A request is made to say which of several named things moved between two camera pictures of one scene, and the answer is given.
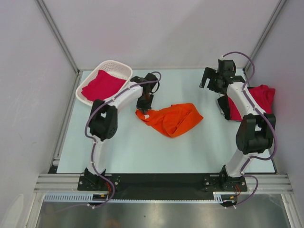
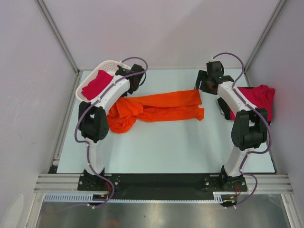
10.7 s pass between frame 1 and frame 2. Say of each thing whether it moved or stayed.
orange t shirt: moved
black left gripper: moved
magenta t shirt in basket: stayed
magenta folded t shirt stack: stayed
